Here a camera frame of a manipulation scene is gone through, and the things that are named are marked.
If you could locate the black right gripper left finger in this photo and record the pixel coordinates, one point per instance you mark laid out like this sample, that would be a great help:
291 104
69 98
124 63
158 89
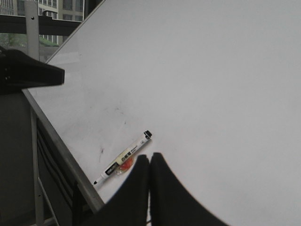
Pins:
128 206

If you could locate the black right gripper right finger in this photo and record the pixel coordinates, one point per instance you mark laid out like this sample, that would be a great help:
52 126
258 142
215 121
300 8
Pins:
171 204

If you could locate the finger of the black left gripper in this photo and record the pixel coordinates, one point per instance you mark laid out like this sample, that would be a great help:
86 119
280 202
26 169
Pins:
18 71

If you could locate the white black whiteboard marker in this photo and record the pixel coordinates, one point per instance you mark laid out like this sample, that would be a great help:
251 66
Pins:
124 156

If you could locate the grey aluminium whiteboard ledge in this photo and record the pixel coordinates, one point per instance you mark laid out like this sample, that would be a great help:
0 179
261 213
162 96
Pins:
66 172

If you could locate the white whiteboard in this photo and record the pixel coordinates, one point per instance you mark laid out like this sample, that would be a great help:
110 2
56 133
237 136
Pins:
216 82

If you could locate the red round magnet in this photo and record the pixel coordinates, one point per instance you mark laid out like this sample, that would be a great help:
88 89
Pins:
127 165

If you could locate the grey whiteboard stand frame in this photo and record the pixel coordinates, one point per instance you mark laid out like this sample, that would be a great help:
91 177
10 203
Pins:
40 194

